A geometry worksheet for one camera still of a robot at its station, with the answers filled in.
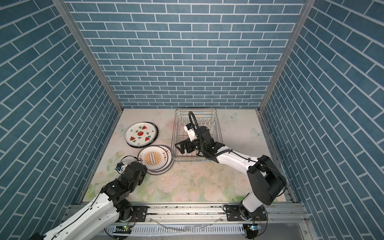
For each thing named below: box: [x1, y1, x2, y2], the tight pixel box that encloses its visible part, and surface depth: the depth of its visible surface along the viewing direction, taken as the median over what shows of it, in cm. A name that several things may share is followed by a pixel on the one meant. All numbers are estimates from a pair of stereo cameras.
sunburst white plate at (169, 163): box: [147, 145, 174, 174], surface depth 90 cm
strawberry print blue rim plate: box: [125, 122, 158, 147], surface depth 104 cm
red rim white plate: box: [147, 145, 175, 175], surface depth 89 cm
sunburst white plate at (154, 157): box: [138, 145, 169, 171], surface depth 92 cm
